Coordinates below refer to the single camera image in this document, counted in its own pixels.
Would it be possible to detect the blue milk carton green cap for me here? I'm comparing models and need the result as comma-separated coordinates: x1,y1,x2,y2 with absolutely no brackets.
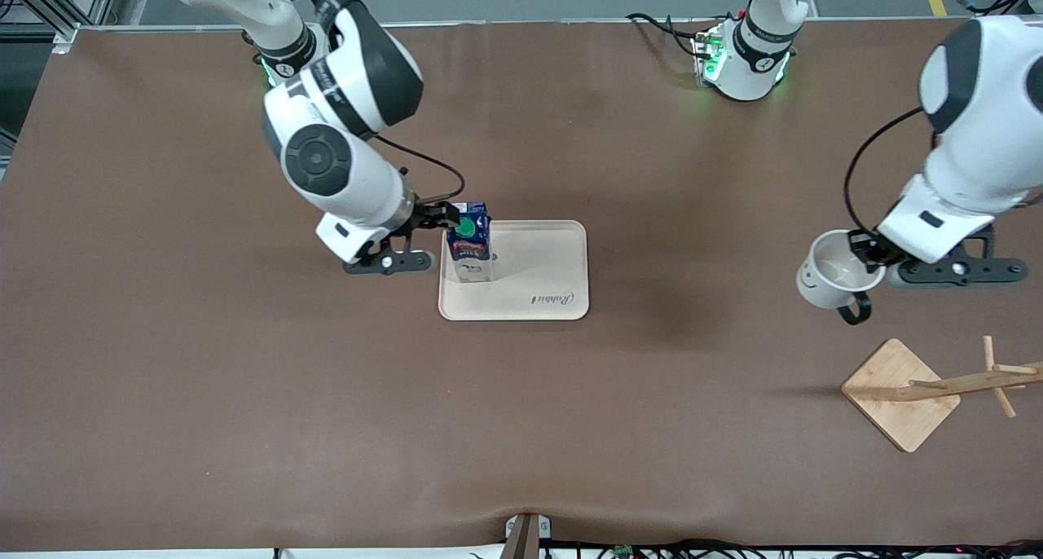
445,201,495,284

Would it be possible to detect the white cup black handle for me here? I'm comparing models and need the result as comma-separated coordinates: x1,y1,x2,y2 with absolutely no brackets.
796,230,887,325

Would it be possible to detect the wooden cup rack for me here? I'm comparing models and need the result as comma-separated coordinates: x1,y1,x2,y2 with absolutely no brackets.
841,336,1043,453

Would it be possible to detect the beige plastic tray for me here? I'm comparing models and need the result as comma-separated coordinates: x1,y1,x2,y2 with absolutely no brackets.
438,219,590,322

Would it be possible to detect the black left base cable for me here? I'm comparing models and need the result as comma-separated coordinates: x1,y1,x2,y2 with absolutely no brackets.
626,11,710,63

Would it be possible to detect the metal table edge bracket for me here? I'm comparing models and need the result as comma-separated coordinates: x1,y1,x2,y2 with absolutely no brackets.
499,513,552,559

